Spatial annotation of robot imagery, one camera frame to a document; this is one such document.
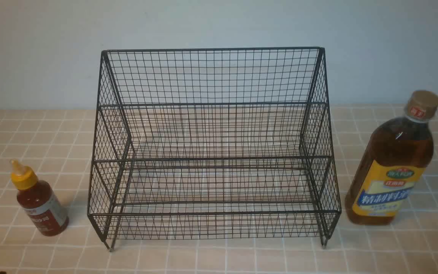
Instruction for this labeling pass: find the large amber cooking wine bottle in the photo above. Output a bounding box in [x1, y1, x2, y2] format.
[344, 90, 438, 226]

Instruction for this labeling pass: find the small red sauce bottle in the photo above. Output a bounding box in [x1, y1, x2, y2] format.
[10, 159, 69, 237]

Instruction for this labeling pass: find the black wire mesh shelf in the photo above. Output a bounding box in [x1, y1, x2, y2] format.
[87, 47, 342, 251]

